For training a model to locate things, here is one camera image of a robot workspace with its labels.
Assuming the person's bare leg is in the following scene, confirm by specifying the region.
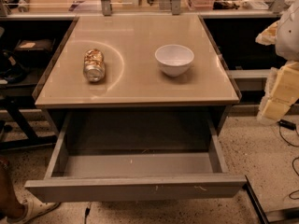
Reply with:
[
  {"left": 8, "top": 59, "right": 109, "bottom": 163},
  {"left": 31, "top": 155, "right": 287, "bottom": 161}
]
[{"left": 0, "top": 164, "right": 25, "bottom": 219}]

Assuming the crushed metal can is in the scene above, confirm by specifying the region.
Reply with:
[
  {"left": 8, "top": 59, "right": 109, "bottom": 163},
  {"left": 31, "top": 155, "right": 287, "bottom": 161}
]
[{"left": 83, "top": 49, "right": 106, "bottom": 82}]

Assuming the black power adapter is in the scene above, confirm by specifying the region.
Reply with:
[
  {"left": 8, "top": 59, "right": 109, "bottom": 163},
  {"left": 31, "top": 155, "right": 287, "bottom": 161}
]
[{"left": 278, "top": 119, "right": 296, "bottom": 131}]

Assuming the white bowl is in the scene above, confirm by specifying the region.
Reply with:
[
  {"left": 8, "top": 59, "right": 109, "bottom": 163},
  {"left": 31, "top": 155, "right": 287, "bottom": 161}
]
[{"left": 155, "top": 44, "right": 194, "bottom": 77}]

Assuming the grey top drawer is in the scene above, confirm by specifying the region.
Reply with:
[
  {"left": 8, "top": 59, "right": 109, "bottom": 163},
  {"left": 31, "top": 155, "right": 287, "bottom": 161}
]
[{"left": 25, "top": 110, "right": 246, "bottom": 202}]

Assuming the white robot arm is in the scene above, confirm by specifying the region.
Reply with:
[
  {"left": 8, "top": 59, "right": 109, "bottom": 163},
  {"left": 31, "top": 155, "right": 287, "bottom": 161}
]
[{"left": 255, "top": 0, "right": 299, "bottom": 125}]

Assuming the grey cabinet with beige top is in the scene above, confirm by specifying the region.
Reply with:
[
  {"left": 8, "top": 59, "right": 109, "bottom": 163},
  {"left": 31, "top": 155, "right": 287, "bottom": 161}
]
[{"left": 32, "top": 13, "right": 243, "bottom": 136}]

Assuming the black metal base frame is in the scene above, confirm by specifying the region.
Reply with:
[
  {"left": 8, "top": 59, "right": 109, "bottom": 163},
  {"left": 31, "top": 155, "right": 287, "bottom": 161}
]
[{"left": 244, "top": 175, "right": 299, "bottom": 224}]

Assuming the black cable on floor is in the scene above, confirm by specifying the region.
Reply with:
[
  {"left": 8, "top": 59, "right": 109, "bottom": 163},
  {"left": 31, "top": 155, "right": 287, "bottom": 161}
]
[{"left": 83, "top": 202, "right": 93, "bottom": 224}]

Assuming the white clog shoe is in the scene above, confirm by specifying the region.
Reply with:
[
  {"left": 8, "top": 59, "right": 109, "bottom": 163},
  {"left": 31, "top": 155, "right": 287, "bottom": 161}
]
[{"left": 7, "top": 198, "right": 60, "bottom": 224}]

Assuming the black case on shelf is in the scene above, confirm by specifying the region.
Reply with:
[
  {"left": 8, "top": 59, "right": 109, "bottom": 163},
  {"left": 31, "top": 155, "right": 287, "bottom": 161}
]
[{"left": 14, "top": 39, "right": 55, "bottom": 67}]

